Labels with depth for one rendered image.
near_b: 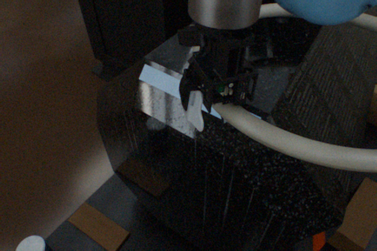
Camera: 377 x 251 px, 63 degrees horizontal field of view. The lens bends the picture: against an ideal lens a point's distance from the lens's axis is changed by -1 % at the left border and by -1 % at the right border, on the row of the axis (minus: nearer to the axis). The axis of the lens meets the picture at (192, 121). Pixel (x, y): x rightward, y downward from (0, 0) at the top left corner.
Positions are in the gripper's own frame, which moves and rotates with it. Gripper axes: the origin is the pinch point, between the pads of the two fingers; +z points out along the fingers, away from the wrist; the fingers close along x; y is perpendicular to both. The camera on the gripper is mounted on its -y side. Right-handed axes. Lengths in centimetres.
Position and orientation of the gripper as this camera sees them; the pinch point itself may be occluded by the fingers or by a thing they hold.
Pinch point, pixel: (207, 118)
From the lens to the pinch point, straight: 55.2
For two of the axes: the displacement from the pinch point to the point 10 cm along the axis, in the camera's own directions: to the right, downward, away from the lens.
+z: -0.3, 7.1, 7.0
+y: 3.7, 6.6, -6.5
